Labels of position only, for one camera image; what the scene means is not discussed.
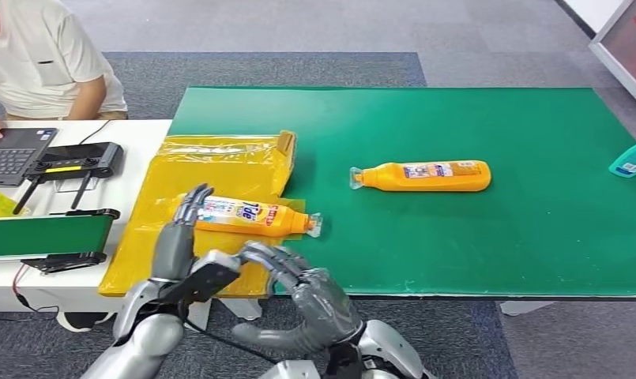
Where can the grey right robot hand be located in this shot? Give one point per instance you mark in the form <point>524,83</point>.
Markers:
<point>323,308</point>

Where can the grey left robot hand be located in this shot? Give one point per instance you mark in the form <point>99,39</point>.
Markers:
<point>171,251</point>

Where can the orange detergent bottle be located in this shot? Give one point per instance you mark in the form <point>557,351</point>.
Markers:
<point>427,177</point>
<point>244,214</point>

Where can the person's left forearm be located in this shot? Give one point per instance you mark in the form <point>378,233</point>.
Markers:
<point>87,99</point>

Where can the teal plastic bottle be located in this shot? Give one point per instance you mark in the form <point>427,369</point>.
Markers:
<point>631,161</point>

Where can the dark grey laptop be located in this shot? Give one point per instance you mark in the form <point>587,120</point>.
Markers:
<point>9,157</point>

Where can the person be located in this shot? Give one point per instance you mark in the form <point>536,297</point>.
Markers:
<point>35,52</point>

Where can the black remote controller with antennas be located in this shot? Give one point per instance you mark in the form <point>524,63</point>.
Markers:
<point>79,156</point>

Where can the green conveyor belt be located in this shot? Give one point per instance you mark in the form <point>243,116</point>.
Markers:
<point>40,235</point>

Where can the white table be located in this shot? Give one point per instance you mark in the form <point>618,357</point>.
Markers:
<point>134,136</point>

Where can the green table mat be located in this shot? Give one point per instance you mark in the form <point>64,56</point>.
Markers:
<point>427,125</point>

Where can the white framed display board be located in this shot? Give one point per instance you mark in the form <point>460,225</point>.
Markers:
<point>629,47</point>

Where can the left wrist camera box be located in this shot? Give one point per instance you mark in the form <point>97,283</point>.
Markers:
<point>207,277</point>

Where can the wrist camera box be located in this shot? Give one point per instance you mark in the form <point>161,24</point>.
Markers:
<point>291,371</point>
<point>207,277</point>

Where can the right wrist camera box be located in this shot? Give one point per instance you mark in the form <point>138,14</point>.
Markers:
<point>291,371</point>

